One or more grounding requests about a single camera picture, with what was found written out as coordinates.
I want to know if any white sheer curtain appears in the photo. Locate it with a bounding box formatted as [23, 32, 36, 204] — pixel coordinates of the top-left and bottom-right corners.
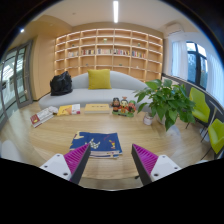
[206, 56, 224, 108]
[171, 39, 188, 81]

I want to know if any white chair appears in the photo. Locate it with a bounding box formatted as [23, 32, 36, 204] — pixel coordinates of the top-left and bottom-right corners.
[0, 139, 26, 164]

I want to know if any wooden wall shelf unit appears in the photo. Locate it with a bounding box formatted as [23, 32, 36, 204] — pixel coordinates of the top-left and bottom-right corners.
[54, 28, 164, 83]

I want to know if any yellow illustrated book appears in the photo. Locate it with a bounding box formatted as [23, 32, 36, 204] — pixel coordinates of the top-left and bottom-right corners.
[56, 104, 74, 117]

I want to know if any red and white open book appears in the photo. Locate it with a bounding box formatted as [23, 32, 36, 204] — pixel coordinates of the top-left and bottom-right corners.
[29, 107, 56, 129]

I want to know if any black bag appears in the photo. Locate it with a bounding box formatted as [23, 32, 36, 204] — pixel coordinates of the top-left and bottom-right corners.
[49, 70, 74, 97]

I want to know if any small white pouch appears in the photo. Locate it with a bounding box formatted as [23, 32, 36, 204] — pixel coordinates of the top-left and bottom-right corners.
[47, 105, 59, 114]

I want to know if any yellow cushion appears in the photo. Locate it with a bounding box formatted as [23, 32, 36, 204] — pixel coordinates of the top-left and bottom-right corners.
[87, 68, 113, 90]

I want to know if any white wall air conditioner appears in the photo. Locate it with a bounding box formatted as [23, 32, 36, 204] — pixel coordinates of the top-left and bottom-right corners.
[164, 22, 186, 36]

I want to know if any light grey curved sofa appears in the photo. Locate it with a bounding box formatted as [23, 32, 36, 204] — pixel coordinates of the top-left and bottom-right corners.
[38, 70, 154, 111]

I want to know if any long ceiling light strip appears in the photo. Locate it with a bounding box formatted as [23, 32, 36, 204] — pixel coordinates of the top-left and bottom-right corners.
[112, 0, 120, 24]

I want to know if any grey-framed glass door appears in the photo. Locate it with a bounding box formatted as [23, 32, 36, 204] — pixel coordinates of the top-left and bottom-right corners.
[0, 39, 34, 129]

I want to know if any dark-framed window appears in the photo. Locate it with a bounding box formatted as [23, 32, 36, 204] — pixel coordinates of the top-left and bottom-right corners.
[185, 41, 209, 90]

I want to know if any colourful figurine set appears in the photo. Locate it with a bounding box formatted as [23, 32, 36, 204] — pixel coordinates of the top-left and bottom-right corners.
[110, 96, 137, 118]

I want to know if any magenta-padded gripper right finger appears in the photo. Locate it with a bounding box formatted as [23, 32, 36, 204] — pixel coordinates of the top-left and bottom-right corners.
[131, 143, 183, 186]

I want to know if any large pale yellow book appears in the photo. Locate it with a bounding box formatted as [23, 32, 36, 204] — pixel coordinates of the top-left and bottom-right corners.
[83, 103, 111, 115]

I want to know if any lime green chair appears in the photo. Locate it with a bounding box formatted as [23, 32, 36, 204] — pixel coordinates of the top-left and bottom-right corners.
[185, 86, 212, 129]
[199, 118, 224, 159]

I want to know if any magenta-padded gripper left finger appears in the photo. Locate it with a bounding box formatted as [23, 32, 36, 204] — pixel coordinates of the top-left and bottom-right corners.
[39, 143, 92, 185]

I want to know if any green potted plant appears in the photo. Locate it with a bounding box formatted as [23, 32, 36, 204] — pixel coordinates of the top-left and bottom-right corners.
[133, 78, 197, 132]

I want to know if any blue patterned towel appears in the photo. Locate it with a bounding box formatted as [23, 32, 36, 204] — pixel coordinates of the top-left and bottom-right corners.
[69, 130, 123, 159]

